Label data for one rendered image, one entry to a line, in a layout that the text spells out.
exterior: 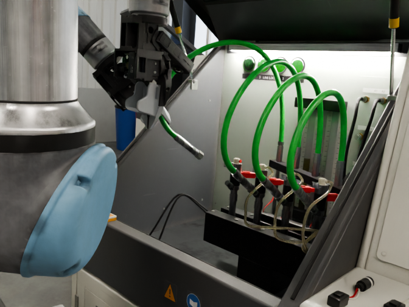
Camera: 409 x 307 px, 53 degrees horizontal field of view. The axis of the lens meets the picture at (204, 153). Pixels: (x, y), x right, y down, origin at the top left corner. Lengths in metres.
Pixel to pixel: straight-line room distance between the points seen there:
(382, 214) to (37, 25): 0.73
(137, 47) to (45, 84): 0.46
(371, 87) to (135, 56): 0.66
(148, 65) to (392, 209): 0.54
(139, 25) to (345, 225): 0.52
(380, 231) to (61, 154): 0.69
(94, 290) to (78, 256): 0.83
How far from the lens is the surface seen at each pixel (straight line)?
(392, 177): 0.89
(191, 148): 1.08
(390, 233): 0.88
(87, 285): 1.21
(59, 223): 0.33
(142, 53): 0.77
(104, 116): 8.04
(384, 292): 0.82
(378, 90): 1.17
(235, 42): 1.11
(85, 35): 1.04
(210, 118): 1.43
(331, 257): 0.79
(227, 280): 0.82
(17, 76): 0.33
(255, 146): 0.83
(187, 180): 1.40
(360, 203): 0.85
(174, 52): 0.84
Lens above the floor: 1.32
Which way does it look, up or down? 10 degrees down
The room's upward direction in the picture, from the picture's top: 4 degrees clockwise
